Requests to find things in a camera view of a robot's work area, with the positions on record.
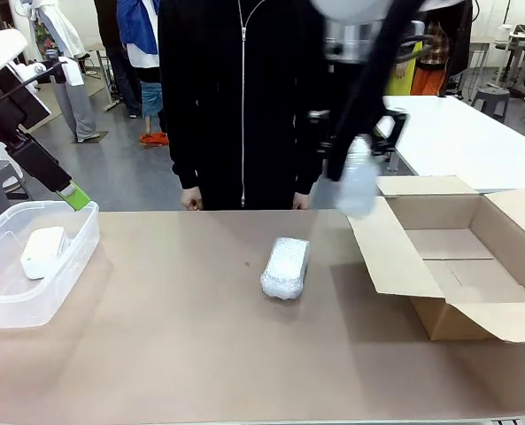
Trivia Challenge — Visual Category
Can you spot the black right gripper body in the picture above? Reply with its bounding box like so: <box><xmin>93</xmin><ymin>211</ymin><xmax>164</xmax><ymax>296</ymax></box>
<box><xmin>326</xmin><ymin>59</ymin><xmax>369</xmax><ymax>117</ymax></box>

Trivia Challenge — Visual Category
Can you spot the bubble-wrapped white clock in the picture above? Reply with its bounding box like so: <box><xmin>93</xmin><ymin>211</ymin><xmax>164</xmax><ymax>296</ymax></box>
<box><xmin>335</xmin><ymin>135</ymin><xmax>379</xmax><ymax>220</ymax></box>
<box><xmin>260</xmin><ymin>236</ymin><xmax>311</xmax><ymax>302</ymax></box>

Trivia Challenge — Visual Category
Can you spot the white unwrapped clock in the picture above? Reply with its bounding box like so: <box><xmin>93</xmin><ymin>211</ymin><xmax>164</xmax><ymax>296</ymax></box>
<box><xmin>20</xmin><ymin>226</ymin><xmax>69</xmax><ymax>281</ymax></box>

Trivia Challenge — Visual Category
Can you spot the person's right forearm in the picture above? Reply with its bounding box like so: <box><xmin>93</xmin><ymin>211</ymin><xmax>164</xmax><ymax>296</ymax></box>
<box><xmin>158</xmin><ymin>79</ymin><xmax>201</xmax><ymax>191</ymax></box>

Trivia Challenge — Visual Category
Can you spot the person's left forearm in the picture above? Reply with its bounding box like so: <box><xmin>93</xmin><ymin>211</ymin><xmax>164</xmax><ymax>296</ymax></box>
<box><xmin>293</xmin><ymin>110</ymin><xmax>334</xmax><ymax>197</ymax></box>

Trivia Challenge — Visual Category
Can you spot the person's right hand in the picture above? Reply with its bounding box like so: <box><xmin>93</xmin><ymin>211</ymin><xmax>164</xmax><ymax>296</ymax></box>
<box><xmin>181</xmin><ymin>185</ymin><xmax>205</xmax><ymax>213</ymax></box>

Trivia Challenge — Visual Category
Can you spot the bystander in yellow trousers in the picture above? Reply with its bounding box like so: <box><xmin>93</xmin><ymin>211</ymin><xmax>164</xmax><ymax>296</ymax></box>
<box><xmin>384</xmin><ymin>42</ymin><xmax>417</xmax><ymax>97</ymax></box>

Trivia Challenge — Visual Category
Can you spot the white table behind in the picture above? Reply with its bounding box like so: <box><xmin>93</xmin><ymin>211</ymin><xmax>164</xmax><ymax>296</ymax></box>
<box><xmin>374</xmin><ymin>95</ymin><xmax>525</xmax><ymax>194</ymax></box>

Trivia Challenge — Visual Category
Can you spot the figure with white coat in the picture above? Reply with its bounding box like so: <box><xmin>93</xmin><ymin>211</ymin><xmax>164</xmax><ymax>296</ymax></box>
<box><xmin>8</xmin><ymin>0</ymin><xmax>98</xmax><ymax>143</ymax></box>

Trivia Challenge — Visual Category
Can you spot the bystander in plaid shirt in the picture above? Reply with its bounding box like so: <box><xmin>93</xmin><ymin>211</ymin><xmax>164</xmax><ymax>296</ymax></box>
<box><xmin>411</xmin><ymin>17</ymin><xmax>450</xmax><ymax>97</ymax></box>

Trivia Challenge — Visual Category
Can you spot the person in black zip hoodie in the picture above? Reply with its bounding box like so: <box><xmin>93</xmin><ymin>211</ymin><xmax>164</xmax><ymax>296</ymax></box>
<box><xmin>156</xmin><ymin>0</ymin><xmax>334</xmax><ymax>212</ymax></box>

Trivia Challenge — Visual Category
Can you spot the grey plastic stool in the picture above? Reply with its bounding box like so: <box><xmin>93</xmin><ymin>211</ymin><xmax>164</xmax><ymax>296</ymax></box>
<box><xmin>471</xmin><ymin>87</ymin><xmax>511</xmax><ymax>120</ymax></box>

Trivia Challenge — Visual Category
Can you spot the bystander in dark clothes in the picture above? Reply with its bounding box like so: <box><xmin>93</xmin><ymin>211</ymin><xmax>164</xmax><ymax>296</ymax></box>
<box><xmin>92</xmin><ymin>0</ymin><xmax>143</xmax><ymax>120</ymax></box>

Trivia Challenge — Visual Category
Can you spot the clear plastic container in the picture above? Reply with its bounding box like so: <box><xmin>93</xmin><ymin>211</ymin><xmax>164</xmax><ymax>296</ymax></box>
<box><xmin>0</xmin><ymin>199</ymin><xmax>101</xmax><ymax>329</ymax></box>

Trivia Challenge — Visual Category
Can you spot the white back desk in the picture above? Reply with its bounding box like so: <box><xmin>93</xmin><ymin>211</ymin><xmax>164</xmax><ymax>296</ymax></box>
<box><xmin>487</xmin><ymin>15</ymin><xmax>525</xmax><ymax>110</ymax></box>

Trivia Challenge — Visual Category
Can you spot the bystander in blue jacket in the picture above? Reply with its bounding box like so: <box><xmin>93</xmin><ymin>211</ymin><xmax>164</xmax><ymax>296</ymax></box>
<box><xmin>116</xmin><ymin>0</ymin><xmax>171</xmax><ymax>146</ymax></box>

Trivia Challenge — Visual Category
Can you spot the open cardboard box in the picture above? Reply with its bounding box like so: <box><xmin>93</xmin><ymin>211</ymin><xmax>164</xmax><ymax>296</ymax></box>
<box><xmin>345</xmin><ymin>175</ymin><xmax>525</xmax><ymax>344</ymax></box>

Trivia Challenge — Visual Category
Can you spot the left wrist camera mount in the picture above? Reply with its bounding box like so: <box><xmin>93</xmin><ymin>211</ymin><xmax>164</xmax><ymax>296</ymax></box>
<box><xmin>0</xmin><ymin>48</ymin><xmax>86</xmax><ymax>148</ymax></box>

